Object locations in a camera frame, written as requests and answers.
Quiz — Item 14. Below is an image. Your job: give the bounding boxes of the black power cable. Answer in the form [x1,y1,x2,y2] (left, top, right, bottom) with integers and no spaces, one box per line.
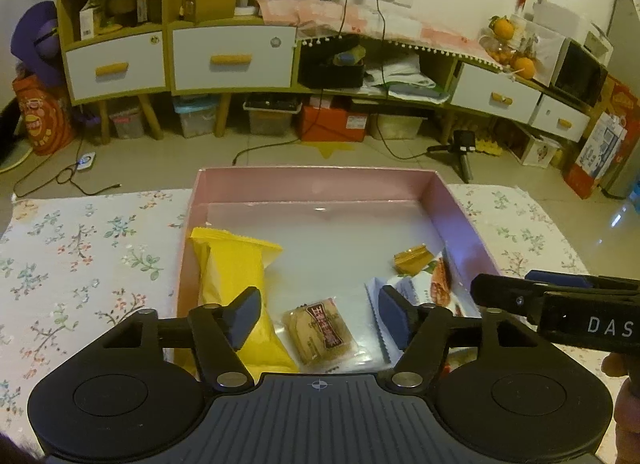
[232,0,432,167]

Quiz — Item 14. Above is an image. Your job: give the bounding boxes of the pink cloth runner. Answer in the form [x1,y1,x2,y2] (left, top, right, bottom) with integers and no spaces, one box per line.
[257,0,501,69]

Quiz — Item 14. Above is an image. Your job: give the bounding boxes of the white microwave oven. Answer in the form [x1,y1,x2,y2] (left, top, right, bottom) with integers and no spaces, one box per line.
[527,1,614,107]

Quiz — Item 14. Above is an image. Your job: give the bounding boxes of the tall wooden shelf cabinet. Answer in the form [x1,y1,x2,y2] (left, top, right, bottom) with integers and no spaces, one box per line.
[55,0,168,143]

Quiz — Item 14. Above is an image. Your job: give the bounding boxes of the small gold snack pack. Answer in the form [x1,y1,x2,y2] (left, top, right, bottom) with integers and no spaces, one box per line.
[393,244,434,277]

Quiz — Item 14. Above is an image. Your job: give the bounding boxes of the clear brown biscuit pack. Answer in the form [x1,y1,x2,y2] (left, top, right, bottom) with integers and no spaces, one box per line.
[282,297,373,374]

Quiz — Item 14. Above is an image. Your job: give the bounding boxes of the black box on shelf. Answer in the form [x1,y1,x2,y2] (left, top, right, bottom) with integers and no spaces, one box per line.
[298,34,367,90]

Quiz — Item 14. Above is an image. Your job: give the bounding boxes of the pink cardboard box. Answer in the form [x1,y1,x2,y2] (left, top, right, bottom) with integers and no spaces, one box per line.
[184,166,498,373]

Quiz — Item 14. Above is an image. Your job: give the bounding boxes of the red cardboard box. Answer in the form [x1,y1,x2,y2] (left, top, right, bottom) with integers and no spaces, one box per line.
[298,106,368,143]

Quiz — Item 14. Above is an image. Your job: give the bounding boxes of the purple plush toy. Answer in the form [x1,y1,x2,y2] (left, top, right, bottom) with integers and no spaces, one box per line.
[11,1,65,86]

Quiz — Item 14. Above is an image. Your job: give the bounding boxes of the floral tablecloth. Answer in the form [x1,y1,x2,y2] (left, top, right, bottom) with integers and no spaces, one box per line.
[1,184,586,450]

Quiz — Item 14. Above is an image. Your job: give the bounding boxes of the long yellow snack pack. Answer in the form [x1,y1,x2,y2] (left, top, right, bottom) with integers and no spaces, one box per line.
[191,227,299,380]

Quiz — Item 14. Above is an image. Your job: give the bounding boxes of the white red nut pack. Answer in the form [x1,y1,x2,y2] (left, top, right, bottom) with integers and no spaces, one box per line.
[366,249,465,366]

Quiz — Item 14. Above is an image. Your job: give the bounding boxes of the black tripod camera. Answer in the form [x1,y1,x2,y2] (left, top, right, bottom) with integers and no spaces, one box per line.
[426,129,476,184]

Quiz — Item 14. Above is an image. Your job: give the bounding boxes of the orange printed bag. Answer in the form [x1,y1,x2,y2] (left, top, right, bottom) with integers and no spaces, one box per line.
[12,74,75,155]

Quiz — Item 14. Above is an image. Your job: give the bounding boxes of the long wooden tv stand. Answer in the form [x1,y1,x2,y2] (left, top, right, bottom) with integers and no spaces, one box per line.
[292,18,594,146]

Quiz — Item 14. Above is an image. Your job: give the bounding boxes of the right hand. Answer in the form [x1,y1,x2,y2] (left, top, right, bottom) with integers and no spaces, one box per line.
[601,352,640,464]

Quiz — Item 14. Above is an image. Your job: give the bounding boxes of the wooden drawer cabinet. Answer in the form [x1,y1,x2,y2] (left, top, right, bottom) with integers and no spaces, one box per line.
[162,0,299,137]

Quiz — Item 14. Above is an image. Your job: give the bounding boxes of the oranges in glass bowl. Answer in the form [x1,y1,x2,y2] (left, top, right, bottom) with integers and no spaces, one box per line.
[480,15,538,80]

